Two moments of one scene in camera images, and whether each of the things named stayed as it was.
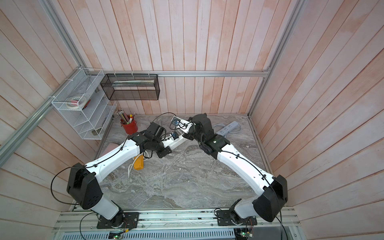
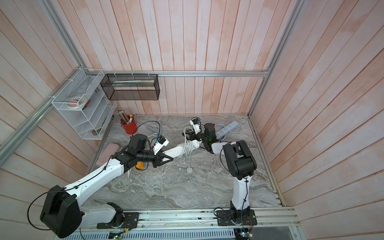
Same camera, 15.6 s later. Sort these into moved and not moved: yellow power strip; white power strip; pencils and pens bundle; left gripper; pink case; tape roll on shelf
Moved: left gripper; white power strip
Not moved: pencils and pens bundle; pink case; tape roll on shelf; yellow power strip
